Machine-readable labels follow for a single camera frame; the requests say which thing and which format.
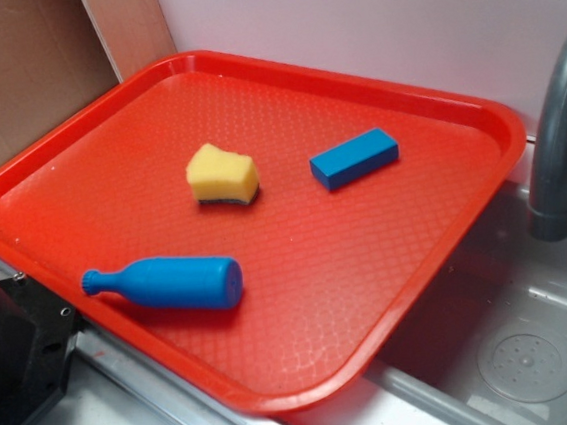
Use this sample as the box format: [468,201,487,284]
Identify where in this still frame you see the blue rectangular block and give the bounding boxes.
[310,128,399,191]

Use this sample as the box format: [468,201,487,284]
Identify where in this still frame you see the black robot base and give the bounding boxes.
[0,274,80,425]

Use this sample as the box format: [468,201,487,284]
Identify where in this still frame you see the red plastic tray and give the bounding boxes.
[0,51,526,415]

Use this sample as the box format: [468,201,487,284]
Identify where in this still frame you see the yellow sponge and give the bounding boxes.
[185,143,260,205]

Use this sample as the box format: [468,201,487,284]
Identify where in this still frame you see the blue plastic bottle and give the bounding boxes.
[81,256,244,310]

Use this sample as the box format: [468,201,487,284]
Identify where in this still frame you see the grey sink basin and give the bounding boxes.
[286,187,567,425]

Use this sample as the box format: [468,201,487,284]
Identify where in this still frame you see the sink drain cover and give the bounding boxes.
[476,322,567,404]

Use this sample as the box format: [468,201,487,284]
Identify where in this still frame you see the brown cardboard panel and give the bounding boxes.
[0,0,175,165]

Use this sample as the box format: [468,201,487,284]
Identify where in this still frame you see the grey faucet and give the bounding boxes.
[528,39,567,242]

